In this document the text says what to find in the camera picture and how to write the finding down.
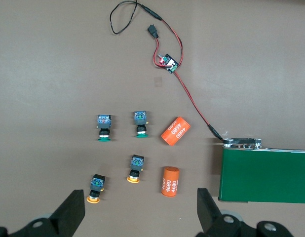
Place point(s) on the yellow push button switch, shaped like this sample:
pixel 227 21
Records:
pixel 135 169
pixel 95 188

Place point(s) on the small black circuit board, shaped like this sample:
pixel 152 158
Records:
pixel 168 63

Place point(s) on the black switch with red lead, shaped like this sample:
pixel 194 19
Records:
pixel 152 30

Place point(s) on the green push button switch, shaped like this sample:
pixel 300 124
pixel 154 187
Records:
pixel 104 128
pixel 140 123

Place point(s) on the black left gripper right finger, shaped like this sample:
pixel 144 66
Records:
pixel 209 214

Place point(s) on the orange 4680 battery cylinder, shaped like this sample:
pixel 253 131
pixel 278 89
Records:
pixel 169 181
pixel 176 131

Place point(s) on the green conveyor belt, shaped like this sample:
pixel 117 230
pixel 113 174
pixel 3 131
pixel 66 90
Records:
pixel 263 172

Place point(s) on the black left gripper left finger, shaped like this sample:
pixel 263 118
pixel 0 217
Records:
pixel 68 212

